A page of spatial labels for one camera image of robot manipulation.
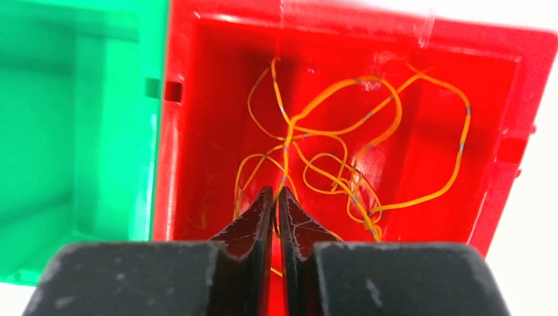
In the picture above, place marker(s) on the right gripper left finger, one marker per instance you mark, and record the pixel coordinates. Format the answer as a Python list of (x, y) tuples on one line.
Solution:
[(228, 274)]

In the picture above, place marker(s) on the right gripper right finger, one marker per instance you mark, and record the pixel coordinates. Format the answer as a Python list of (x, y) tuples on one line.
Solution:
[(325, 276)]

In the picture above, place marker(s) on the red plastic bin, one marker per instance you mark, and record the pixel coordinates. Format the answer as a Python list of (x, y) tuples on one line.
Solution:
[(387, 127)]

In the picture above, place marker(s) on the green plastic bin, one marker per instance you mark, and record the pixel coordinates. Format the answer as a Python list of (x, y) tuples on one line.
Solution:
[(81, 96)]

